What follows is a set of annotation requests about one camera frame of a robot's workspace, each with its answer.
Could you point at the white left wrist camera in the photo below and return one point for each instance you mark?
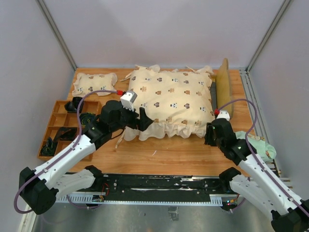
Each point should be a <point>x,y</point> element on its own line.
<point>127,99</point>

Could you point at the wooden pet bed frame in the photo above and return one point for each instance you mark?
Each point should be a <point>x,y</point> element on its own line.
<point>221,88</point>

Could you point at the black rolled sock top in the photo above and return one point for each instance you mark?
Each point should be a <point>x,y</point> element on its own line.
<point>71,107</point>

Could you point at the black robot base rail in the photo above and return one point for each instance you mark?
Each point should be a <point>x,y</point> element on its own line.
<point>160,187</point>

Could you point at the cream animal print mattress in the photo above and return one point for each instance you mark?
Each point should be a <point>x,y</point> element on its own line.
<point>178,102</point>

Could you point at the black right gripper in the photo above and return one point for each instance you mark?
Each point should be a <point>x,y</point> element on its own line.
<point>208,136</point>

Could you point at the mint green cloth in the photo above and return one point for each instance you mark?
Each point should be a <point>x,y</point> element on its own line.
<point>266,151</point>

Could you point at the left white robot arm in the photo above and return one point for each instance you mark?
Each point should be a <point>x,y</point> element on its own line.
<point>42,186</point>

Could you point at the dark folded sock middle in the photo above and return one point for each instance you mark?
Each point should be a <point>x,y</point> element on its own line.
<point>66,134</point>

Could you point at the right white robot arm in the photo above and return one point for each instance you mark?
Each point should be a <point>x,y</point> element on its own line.
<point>287,211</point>

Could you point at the dark patterned sock bottom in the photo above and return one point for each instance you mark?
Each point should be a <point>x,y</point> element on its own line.
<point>49,149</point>

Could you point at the wooden compartment tray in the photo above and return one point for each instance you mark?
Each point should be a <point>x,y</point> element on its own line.
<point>63,125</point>

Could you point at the small animal print pillow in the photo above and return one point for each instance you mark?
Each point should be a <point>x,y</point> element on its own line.
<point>86,83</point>

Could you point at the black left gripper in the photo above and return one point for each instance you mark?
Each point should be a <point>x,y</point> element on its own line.
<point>145,121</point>

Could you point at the rolled dark green sock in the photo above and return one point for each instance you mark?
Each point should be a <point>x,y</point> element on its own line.
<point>86,118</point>

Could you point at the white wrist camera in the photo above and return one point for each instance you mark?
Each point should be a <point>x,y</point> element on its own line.
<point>222,114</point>
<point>127,99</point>

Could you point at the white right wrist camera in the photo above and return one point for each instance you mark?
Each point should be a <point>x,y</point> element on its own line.
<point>222,114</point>

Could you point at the white slotted cable duct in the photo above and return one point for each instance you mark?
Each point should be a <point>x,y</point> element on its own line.
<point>92,199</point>

